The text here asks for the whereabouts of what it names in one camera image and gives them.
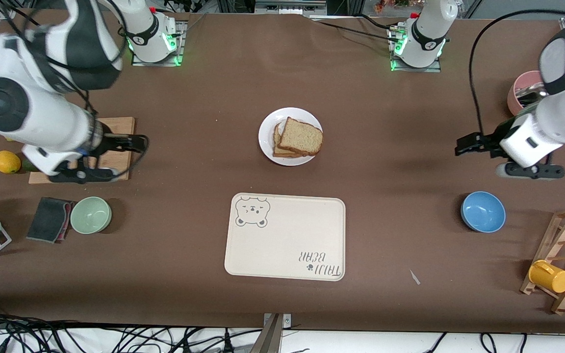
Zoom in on round white plate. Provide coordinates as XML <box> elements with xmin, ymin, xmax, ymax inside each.
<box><xmin>258</xmin><ymin>107</ymin><xmax>323</xmax><ymax>167</ymax></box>

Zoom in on brown bread slice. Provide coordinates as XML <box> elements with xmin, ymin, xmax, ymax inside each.
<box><xmin>279</xmin><ymin>117</ymin><xmax>323</xmax><ymax>157</ymax></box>
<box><xmin>272</xmin><ymin>123</ymin><xmax>308</xmax><ymax>158</ymax></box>

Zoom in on wooden cutting board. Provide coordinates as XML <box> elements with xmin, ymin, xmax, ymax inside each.
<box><xmin>28</xmin><ymin>117</ymin><xmax>135</xmax><ymax>185</ymax></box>

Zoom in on pink bowl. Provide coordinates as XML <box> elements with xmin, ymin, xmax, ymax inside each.
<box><xmin>507</xmin><ymin>71</ymin><xmax>549</xmax><ymax>117</ymax></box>

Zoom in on blue bowl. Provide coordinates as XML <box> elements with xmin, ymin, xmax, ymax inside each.
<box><xmin>461</xmin><ymin>191</ymin><xmax>506</xmax><ymax>233</ymax></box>

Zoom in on metal spoon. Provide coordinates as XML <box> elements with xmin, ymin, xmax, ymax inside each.
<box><xmin>515</xmin><ymin>81</ymin><xmax>549</xmax><ymax>106</ymax></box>

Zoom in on light green bowl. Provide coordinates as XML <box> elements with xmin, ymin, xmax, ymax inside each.
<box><xmin>70</xmin><ymin>197</ymin><xmax>112</xmax><ymax>234</ymax></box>

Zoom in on dark grey folded cloth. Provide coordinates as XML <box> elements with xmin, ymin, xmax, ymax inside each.
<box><xmin>26</xmin><ymin>197</ymin><xmax>75</xmax><ymax>244</ymax></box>

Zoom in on yellow lemon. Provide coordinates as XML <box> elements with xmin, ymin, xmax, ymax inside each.
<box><xmin>0</xmin><ymin>151</ymin><xmax>22</xmax><ymax>174</ymax></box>

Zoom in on yellow mug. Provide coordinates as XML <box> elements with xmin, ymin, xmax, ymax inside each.
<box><xmin>528</xmin><ymin>260</ymin><xmax>565</xmax><ymax>294</ymax></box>

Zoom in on orange artificial flowers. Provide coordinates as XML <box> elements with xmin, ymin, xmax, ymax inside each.
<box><xmin>373</xmin><ymin>0</ymin><xmax>413</xmax><ymax>13</ymax></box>

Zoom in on beige bear print tray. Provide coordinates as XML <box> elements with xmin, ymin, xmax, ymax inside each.
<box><xmin>224</xmin><ymin>193</ymin><xmax>346</xmax><ymax>282</ymax></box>

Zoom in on grey metal box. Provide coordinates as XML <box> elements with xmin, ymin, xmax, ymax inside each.
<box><xmin>255</xmin><ymin>0</ymin><xmax>328</xmax><ymax>14</ymax></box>

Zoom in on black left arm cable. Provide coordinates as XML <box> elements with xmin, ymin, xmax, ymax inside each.
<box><xmin>468</xmin><ymin>9</ymin><xmax>565</xmax><ymax>137</ymax></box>

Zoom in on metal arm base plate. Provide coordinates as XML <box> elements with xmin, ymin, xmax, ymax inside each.
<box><xmin>388</xmin><ymin>25</ymin><xmax>442</xmax><ymax>73</ymax></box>
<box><xmin>131</xmin><ymin>20</ymin><xmax>186</xmax><ymax>67</ymax></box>

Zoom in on black cable on table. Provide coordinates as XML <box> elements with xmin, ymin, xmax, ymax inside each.
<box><xmin>312</xmin><ymin>14</ymin><xmax>402</xmax><ymax>44</ymax></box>

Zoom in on loose black floor cables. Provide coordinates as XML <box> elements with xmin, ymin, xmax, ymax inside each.
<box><xmin>422</xmin><ymin>332</ymin><xmax>528</xmax><ymax>353</ymax></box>

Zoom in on tangled black floor cables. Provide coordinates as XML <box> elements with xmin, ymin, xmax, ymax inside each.
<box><xmin>0</xmin><ymin>303</ymin><xmax>263</xmax><ymax>353</ymax></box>

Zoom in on metal table edge bracket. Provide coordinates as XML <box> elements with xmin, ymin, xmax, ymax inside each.
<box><xmin>262</xmin><ymin>313</ymin><xmax>293</xmax><ymax>353</ymax></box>

